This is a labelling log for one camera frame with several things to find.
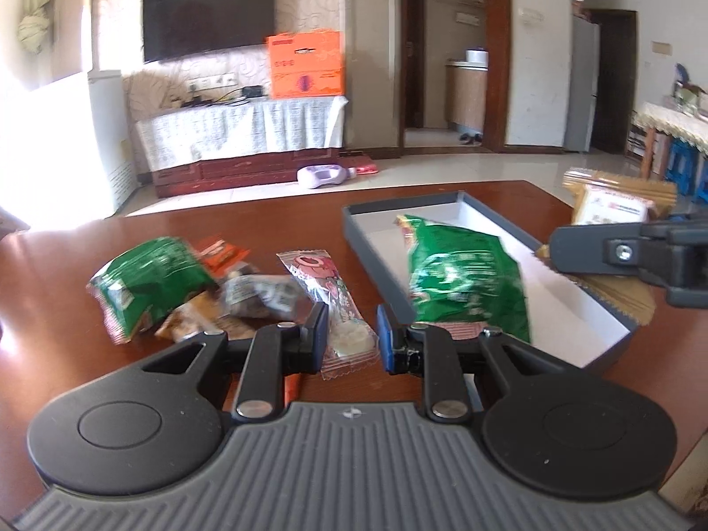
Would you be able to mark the pink candy packet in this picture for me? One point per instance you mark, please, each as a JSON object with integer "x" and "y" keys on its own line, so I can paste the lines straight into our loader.
{"x": 351, "y": 342}

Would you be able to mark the blue plastic stool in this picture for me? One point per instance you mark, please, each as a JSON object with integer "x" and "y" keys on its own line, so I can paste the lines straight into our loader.
{"x": 682, "y": 166}

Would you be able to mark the red tv cabinet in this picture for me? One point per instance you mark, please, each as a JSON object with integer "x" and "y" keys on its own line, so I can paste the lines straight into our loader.
{"x": 225, "y": 173}

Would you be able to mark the white patterned cabinet cloth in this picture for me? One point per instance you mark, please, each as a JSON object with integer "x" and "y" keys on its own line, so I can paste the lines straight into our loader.
{"x": 223, "y": 131}

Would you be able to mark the silver black snack packet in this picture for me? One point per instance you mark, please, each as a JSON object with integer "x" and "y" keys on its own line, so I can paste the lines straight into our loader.
{"x": 260, "y": 296}

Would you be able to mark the red item on floor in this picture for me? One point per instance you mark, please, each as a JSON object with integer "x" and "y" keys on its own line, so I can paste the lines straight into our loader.
{"x": 362, "y": 166}

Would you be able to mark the pair of slippers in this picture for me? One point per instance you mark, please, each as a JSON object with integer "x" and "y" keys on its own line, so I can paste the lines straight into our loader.
{"x": 468, "y": 139}

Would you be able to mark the tied curtain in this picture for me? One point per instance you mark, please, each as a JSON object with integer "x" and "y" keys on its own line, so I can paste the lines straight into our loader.
{"x": 34, "y": 26}

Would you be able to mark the white pot on counter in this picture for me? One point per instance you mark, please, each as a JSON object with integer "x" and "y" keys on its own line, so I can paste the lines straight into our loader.
{"x": 478, "y": 58}

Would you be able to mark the kitchen counter cabinet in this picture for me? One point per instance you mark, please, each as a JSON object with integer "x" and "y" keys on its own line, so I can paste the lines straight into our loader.
{"x": 465, "y": 96}

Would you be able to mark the dining table with lace cloth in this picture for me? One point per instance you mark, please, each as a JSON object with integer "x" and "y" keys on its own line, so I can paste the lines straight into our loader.
{"x": 672, "y": 123}

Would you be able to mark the grey shallow box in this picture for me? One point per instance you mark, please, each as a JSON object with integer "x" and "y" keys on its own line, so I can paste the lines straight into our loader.
{"x": 566, "y": 321}

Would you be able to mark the orange cardboard box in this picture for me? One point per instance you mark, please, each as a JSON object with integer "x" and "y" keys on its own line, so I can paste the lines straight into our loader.
{"x": 306, "y": 64}

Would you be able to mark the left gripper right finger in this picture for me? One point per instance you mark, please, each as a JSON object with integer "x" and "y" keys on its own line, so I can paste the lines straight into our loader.
{"x": 427, "y": 352}

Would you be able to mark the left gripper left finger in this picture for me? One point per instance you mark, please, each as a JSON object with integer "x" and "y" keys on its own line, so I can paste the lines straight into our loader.
{"x": 276, "y": 351}

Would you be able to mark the black wall television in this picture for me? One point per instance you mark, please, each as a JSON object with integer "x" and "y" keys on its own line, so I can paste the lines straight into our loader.
{"x": 174, "y": 29}

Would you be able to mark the green snack bag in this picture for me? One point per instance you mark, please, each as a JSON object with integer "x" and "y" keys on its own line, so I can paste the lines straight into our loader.
{"x": 458, "y": 275}
{"x": 139, "y": 288}

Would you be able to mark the white chest freezer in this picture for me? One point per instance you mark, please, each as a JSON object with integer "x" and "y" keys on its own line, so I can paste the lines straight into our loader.
{"x": 84, "y": 165}

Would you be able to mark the tan peanut snack bag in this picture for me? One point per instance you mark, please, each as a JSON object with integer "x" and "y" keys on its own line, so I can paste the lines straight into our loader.
{"x": 202, "y": 313}

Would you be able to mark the grey refrigerator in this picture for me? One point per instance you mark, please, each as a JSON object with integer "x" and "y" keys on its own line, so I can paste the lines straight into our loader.
{"x": 585, "y": 60}

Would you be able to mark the orange snack packet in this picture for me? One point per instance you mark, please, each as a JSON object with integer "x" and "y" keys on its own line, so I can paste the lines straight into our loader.
{"x": 218, "y": 256}

